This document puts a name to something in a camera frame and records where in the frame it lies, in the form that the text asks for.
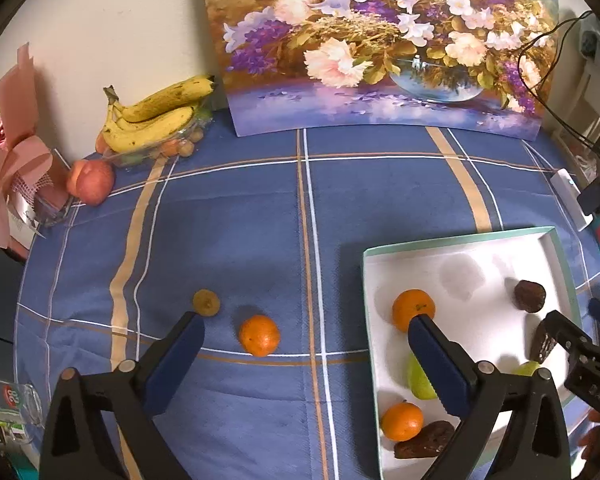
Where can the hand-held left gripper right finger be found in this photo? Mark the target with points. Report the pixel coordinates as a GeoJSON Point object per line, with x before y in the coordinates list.
{"type": "Point", "coordinates": [437, 365]}

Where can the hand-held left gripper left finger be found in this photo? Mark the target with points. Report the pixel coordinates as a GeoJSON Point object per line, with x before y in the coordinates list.
{"type": "Point", "coordinates": [177, 360]}

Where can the green pear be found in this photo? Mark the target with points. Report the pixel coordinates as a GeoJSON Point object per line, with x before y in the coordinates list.
{"type": "Point", "coordinates": [527, 369]}
{"type": "Point", "coordinates": [419, 382]}

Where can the brown wrinkled date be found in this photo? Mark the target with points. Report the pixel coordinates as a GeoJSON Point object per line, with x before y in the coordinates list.
{"type": "Point", "coordinates": [541, 344]}
{"type": "Point", "coordinates": [530, 296]}

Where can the large orange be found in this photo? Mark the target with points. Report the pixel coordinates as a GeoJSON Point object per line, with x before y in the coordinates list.
{"type": "Point", "coordinates": [410, 305]}

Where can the dark wrinkled avocado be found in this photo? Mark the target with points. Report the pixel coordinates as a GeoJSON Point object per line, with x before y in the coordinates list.
{"type": "Point", "coordinates": [425, 441]}

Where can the small orange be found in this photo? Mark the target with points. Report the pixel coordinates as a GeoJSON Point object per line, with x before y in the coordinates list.
{"type": "Point", "coordinates": [259, 335]}

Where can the white tray with teal rim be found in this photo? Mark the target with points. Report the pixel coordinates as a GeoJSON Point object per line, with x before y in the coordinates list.
{"type": "Point", "coordinates": [480, 270]}

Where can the person's right hand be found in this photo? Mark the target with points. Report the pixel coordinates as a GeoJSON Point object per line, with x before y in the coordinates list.
{"type": "Point", "coordinates": [594, 437]}

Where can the black power adapter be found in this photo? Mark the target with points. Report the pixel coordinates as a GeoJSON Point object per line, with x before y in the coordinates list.
{"type": "Point", "coordinates": [592, 197]}

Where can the white power strip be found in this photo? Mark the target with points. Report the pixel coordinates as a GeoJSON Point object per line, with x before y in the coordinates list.
{"type": "Point", "coordinates": [569, 202]}

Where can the clear glass with label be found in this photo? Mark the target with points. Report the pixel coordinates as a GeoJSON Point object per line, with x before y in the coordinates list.
{"type": "Point", "coordinates": [25, 405]}

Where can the blue plaid tablecloth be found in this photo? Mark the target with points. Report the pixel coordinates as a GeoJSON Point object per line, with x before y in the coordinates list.
{"type": "Point", "coordinates": [380, 195]}

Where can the green white packet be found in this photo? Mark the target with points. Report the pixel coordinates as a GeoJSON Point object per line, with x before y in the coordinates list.
{"type": "Point", "coordinates": [0, 432]}

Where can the small green plum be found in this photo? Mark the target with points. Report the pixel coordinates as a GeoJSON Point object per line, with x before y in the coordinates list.
{"type": "Point", "coordinates": [130, 159]}

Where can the pale red apple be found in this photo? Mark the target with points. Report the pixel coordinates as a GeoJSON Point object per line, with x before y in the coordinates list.
{"type": "Point", "coordinates": [75, 176]}

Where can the small brown kiwi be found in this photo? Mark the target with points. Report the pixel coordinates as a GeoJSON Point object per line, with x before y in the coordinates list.
{"type": "Point", "coordinates": [185, 149]}
{"type": "Point", "coordinates": [196, 135]}

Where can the small tangerine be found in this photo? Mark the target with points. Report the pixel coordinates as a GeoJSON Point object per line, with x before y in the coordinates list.
{"type": "Point", "coordinates": [170, 148]}

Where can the white shelf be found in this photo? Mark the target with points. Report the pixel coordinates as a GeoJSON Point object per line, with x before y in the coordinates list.
{"type": "Point", "coordinates": [587, 90]}

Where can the clear plastic container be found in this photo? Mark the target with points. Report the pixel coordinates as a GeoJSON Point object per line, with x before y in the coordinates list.
{"type": "Point", "coordinates": [203, 119]}

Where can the pink wrapped bouquet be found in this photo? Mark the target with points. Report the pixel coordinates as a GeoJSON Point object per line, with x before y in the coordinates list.
{"type": "Point", "coordinates": [15, 160]}

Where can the spotted yellow banana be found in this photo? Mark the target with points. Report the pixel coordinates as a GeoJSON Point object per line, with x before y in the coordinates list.
{"type": "Point", "coordinates": [170, 99]}

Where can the flower painting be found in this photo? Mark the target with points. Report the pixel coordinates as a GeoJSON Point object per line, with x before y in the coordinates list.
{"type": "Point", "coordinates": [380, 35]}

